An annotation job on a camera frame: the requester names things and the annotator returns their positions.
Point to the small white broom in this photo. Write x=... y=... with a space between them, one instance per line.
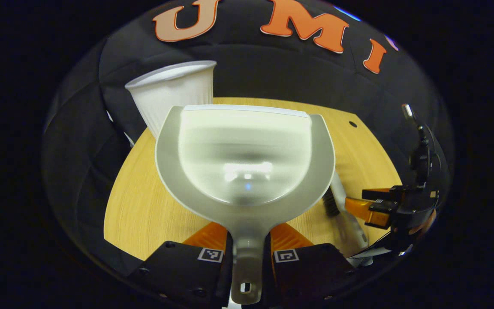
x=345 y=219

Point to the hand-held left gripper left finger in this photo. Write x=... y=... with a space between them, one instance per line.
x=182 y=274

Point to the white ribbed garbage bin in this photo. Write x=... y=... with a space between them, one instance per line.
x=174 y=94

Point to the white plastic dustpan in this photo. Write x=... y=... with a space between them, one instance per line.
x=247 y=154

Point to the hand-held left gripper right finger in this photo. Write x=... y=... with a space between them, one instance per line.
x=311 y=274

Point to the black metal stand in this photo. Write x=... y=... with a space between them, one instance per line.
x=420 y=154

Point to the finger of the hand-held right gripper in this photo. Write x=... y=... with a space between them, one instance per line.
x=380 y=195
x=380 y=212

